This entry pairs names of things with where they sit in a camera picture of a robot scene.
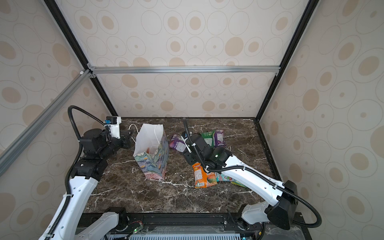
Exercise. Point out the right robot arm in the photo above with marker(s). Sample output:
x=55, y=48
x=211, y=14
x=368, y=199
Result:
x=277, y=208

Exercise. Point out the purple berries candy bag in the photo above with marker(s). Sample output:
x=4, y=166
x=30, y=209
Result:
x=219, y=139

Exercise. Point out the white paper bag colourful print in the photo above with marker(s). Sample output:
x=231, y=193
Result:
x=152, y=151

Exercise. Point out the black vertical frame post left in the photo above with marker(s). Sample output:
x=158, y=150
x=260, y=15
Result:
x=66, y=30

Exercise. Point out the teal spring candy bag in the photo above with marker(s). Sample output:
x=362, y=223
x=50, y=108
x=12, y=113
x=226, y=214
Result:
x=224, y=178

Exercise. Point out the small purple candy bag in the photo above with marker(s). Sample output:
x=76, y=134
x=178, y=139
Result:
x=177, y=143

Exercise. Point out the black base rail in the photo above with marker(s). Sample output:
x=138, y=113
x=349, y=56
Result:
x=200, y=226

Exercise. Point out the aluminium rail left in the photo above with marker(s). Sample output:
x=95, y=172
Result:
x=27, y=136

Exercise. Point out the green snack bag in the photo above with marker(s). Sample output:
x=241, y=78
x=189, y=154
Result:
x=209, y=138

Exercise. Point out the horizontal aluminium rail back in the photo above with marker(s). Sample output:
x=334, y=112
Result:
x=185, y=70

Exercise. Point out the black vertical frame post right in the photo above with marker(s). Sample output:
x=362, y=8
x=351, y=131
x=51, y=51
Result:
x=304, y=21

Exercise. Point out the black vertical frame post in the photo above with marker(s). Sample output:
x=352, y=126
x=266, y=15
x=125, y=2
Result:
x=66, y=30
x=304, y=21

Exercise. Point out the orange snack bag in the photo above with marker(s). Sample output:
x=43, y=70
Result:
x=202, y=179

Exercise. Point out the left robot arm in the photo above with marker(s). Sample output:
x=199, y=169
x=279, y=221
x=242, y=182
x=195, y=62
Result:
x=98, y=146

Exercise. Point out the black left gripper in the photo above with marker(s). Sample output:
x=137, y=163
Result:
x=126, y=136

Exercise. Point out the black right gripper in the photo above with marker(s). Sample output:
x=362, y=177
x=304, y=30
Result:
x=186, y=155

